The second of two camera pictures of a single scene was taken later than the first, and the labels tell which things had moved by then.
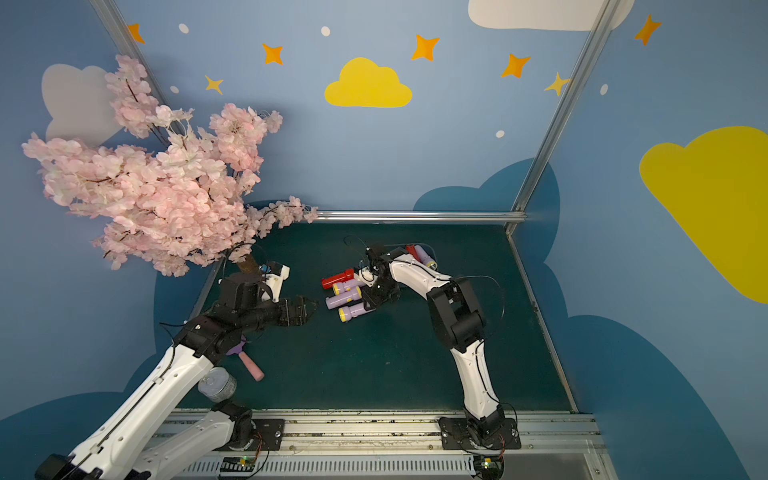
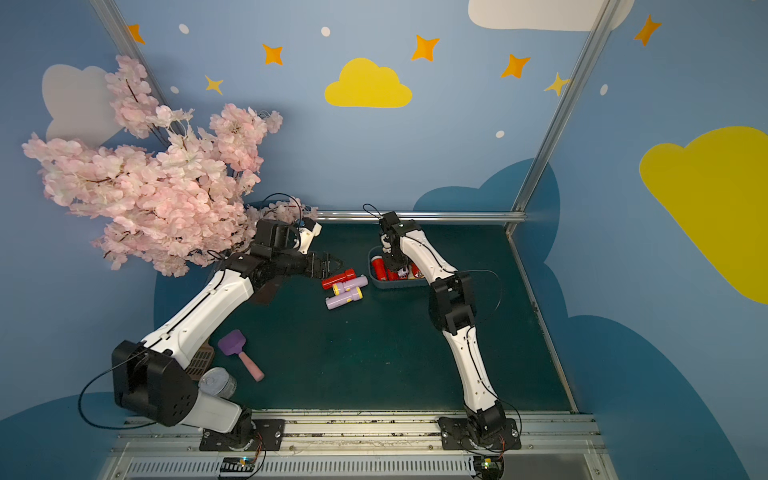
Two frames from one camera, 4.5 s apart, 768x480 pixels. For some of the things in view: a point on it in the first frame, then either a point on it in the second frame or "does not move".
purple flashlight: x=341 y=299 does not move
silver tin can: x=217 y=384 does not move
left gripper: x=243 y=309 to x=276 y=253
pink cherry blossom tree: x=184 y=201 does not move
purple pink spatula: x=257 y=374 does not move
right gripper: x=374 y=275 to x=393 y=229
